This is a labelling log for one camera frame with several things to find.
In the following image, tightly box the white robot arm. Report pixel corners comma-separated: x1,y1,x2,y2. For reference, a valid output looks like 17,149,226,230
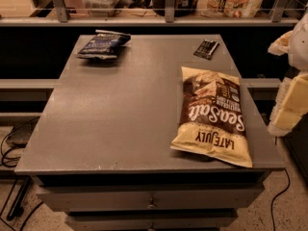
268,13,308,137

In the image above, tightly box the Late July sea salt chip bag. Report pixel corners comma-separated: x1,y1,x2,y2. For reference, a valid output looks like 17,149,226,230
171,66,252,167

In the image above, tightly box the black rxbar chocolate bar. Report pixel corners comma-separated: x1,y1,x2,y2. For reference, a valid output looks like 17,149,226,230
193,39,219,60

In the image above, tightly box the blue chip bag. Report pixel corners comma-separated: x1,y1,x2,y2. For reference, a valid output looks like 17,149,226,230
77,30,131,60

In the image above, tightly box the colourful snack bag on shelf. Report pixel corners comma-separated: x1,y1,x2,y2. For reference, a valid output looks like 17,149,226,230
201,0,263,18

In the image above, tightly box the upper drawer knob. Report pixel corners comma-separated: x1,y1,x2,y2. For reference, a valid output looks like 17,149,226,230
147,198,157,210

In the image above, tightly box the grey drawer cabinet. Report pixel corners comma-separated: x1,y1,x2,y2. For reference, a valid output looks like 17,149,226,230
37,182,264,231

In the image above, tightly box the grey power box on floor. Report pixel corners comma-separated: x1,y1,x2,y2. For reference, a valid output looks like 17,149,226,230
6,122,36,147

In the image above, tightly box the grey metal shelf rail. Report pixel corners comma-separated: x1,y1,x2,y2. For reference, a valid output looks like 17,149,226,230
0,0,307,27

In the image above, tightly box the black cables left floor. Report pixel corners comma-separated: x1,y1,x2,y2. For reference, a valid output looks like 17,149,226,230
0,117,44,231

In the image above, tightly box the black floor cable right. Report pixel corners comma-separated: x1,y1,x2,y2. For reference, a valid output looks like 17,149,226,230
269,168,291,231

